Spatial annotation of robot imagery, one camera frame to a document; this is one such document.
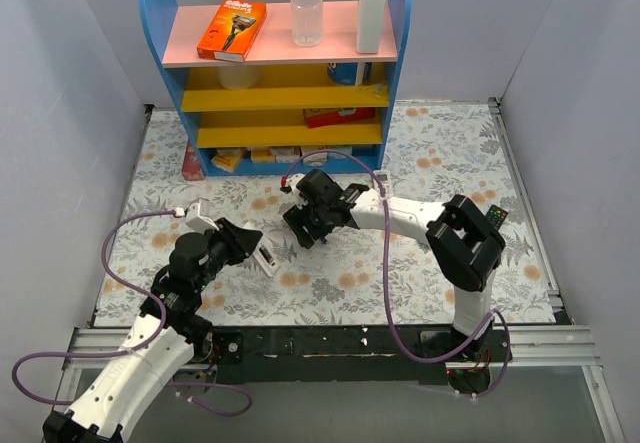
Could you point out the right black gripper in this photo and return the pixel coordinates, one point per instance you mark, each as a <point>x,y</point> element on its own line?
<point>304,219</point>

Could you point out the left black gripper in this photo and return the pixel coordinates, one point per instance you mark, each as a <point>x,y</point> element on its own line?
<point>238,241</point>

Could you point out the white remote control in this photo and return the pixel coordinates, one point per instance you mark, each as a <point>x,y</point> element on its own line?
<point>261,251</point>

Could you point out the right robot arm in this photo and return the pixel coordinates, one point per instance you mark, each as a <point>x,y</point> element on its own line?
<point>466,243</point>

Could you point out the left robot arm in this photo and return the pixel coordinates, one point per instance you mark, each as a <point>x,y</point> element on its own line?
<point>166,334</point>

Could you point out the white AC remote near shelf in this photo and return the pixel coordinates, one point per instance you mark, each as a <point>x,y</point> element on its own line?
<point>384,177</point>

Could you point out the black TV remote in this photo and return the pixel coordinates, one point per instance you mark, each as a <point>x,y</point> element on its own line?
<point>496,216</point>

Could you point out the floral table mat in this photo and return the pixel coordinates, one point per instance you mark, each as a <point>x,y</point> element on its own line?
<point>356,277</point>

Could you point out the light blue tissue pack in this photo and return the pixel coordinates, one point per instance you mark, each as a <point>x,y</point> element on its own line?
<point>339,152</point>

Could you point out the yellow soap box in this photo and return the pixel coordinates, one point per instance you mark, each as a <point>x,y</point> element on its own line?
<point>228,159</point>

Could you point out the red flat box on shelf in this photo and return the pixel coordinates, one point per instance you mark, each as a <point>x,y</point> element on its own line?
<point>322,117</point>

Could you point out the blue wooden shelf unit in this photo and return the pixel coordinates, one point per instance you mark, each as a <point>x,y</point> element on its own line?
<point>294,78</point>

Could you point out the black base bar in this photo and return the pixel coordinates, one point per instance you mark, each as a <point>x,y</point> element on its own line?
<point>354,353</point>

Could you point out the blue white round container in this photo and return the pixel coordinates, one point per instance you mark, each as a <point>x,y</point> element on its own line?
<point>349,74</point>

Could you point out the white cup on shelf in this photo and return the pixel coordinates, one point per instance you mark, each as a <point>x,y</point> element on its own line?
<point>238,77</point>

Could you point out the orange Gillette razor box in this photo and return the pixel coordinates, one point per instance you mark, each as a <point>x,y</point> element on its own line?
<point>232,31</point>

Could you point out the white tall bottle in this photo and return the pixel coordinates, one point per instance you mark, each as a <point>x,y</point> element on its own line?
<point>369,25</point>

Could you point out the clear plastic water bottle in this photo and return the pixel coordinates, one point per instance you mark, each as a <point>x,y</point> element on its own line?
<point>307,26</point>

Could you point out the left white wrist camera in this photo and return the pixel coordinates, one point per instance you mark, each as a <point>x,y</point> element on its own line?
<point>197,216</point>

